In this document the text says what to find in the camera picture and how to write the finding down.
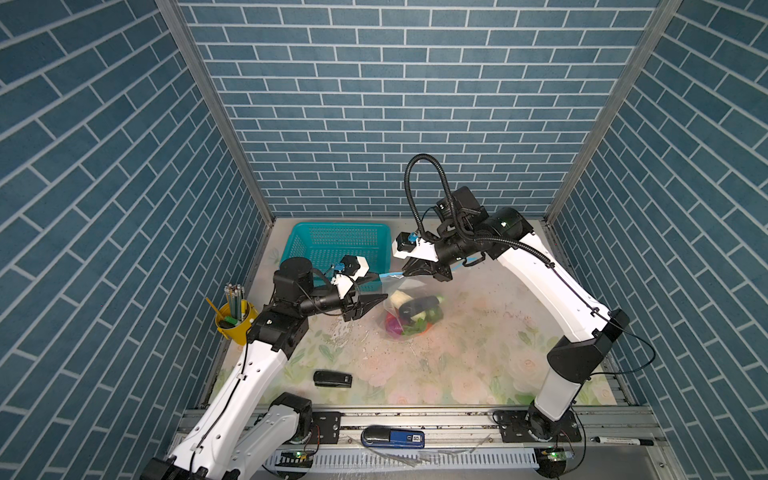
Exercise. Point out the dark toy avocado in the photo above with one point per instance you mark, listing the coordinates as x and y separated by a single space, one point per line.
411 310

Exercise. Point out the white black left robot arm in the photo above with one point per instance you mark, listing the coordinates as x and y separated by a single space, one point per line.
224 444

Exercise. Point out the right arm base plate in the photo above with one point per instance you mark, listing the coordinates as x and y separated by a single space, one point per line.
518 426

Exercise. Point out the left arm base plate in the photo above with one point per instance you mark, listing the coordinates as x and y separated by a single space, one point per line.
325 427

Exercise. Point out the black stapler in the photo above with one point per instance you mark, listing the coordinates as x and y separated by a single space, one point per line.
332 379

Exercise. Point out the blue black box cutter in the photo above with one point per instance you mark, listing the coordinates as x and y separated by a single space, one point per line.
391 437

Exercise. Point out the black marker pen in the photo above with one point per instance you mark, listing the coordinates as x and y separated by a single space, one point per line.
623 441

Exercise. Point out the yellow pen cup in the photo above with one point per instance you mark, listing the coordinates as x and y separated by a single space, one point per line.
234 318

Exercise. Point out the orange toy carrot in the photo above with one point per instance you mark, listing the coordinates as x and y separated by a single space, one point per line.
423 321

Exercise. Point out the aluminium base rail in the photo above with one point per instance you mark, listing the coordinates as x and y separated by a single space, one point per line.
465 438

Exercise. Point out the purple toy eggplant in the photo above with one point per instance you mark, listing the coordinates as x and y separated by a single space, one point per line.
393 326

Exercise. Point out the white toy daikon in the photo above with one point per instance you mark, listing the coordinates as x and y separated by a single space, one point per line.
398 298

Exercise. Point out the clear zip top bag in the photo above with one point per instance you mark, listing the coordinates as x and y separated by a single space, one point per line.
392 281

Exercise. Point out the teal plastic basket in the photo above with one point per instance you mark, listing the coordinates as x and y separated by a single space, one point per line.
324 244

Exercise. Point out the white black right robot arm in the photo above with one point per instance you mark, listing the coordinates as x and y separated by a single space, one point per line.
589 329

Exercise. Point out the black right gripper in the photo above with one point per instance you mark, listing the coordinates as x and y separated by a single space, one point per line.
425 266

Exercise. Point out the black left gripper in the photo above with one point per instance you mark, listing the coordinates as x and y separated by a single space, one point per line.
366 304

